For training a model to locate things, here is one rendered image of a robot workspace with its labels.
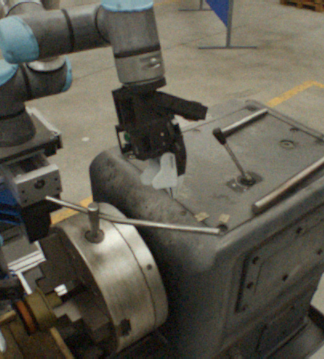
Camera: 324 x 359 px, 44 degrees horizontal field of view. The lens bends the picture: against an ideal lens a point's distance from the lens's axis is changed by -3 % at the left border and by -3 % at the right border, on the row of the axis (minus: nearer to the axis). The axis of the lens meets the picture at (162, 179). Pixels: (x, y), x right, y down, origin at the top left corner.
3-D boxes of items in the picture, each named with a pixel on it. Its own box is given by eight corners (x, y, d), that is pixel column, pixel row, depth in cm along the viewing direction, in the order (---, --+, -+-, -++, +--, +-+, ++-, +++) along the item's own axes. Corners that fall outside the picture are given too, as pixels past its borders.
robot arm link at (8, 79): (-18, 104, 123) (-28, 62, 115) (24, 94, 129) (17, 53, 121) (-11, 119, 115) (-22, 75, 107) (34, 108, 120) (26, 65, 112)
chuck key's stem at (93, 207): (87, 247, 82) (85, 207, 75) (92, 239, 84) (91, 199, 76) (98, 250, 82) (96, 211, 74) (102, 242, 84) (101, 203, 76)
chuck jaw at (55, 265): (83, 269, 93) (62, 222, 92) (90, 271, 88) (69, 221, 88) (39, 292, 87) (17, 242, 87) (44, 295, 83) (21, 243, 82)
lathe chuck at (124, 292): (85, 264, 113) (77, 181, 92) (151, 354, 95) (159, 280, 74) (56, 279, 109) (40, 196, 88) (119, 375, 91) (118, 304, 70)
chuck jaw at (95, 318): (97, 282, 87) (126, 315, 79) (100, 298, 90) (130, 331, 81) (50, 307, 82) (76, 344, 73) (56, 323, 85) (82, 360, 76)
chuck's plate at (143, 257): (96, 259, 115) (91, 175, 94) (163, 346, 97) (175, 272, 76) (85, 264, 113) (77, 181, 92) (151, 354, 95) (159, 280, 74)
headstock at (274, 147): (232, 186, 155) (244, 90, 131) (338, 260, 124) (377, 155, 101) (94, 256, 126) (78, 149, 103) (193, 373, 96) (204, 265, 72)
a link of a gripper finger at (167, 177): (152, 207, 71) (141, 158, 68) (179, 195, 74) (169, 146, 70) (163, 212, 69) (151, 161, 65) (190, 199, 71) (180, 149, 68)
